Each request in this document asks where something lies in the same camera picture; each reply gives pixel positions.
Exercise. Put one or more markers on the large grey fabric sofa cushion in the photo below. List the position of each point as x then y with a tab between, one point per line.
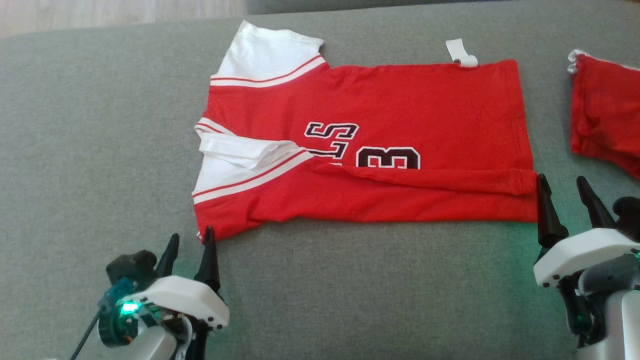
350	290

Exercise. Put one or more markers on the red shorts with white stripe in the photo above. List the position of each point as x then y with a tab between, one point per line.
605	115

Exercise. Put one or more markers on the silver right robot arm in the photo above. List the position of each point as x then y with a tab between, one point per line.
625	325

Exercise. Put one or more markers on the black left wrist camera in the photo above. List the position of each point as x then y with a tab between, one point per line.
132	265

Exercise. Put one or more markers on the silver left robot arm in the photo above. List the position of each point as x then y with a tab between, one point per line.
155	345

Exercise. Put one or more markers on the red and white jersey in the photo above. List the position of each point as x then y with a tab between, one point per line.
425	100

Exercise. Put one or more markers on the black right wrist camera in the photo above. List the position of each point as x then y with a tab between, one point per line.
629	215

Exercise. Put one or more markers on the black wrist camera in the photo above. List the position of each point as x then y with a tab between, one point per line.
629	215
132	265

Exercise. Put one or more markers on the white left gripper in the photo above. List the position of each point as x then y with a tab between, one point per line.
185	300

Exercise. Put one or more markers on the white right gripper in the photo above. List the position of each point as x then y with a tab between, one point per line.
580	252

